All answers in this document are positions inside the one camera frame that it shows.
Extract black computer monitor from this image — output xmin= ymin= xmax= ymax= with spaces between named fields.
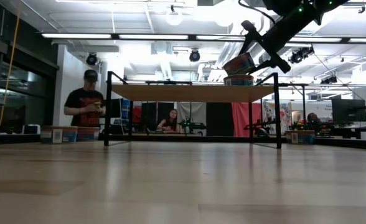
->
xmin=109 ymin=98 xmax=122 ymax=119
xmin=331 ymin=98 xmax=366 ymax=123

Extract blue pink seafood can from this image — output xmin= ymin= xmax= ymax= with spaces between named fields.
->
xmin=40 ymin=125 xmax=78 ymax=144
xmin=76 ymin=126 xmax=101 ymax=142
xmin=223 ymin=74 xmax=255 ymax=86
xmin=284 ymin=129 xmax=316 ymax=145
xmin=222 ymin=52 xmax=256 ymax=77

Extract white cloth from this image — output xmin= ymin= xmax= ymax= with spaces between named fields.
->
xmin=176 ymin=101 xmax=207 ymax=125

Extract round black ceiling spotlight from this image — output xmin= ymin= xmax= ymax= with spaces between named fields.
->
xmin=85 ymin=52 xmax=98 ymax=67
xmin=189 ymin=49 xmax=201 ymax=63

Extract white box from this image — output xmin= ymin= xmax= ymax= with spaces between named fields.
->
xmin=22 ymin=124 xmax=42 ymax=136

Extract colourful poster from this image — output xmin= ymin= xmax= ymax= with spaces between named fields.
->
xmin=261 ymin=100 xmax=293 ymax=126

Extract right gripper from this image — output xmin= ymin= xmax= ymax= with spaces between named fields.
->
xmin=238 ymin=6 xmax=319 ymax=75

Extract red curtain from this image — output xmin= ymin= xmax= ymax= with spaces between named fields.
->
xmin=232 ymin=102 xmax=263 ymax=138

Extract black ceiling spotlight cluster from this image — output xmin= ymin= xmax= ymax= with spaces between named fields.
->
xmin=288 ymin=45 xmax=316 ymax=65
xmin=319 ymin=74 xmax=339 ymax=85

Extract black table frame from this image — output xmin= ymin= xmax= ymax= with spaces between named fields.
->
xmin=0 ymin=133 xmax=366 ymax=151

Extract background black rig frame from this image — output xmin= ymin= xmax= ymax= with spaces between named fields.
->
xmin=120 ymin=80 xmax=366 ymax=127

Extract long ceiling light rail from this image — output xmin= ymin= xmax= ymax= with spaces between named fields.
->
xmin=41 ymin=32 xmax=366 ymax=45

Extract black panel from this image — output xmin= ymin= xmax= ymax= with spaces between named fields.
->
xmin=205 ymin=102 xmax=233 ymax=137

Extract wooden shelf black legs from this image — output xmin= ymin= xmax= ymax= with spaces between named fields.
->
xmin=103 ymin=70 xmax=283 ymax=150

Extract yellow cable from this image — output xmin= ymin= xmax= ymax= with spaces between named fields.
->
xmin=0 ymin=0 xmax=22 ymax=126

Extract cluttered background desk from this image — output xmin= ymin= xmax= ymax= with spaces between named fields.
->
xmin=287 ymin=123 xmax=366 ymax=140

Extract person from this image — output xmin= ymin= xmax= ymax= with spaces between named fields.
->
xmin=156 ymin=108 xmax=182 ymax=134
xmin=63 ymin=68 xmax=107 ymax=128
xmin=306 ymin=112 xmax=321 ymax=124

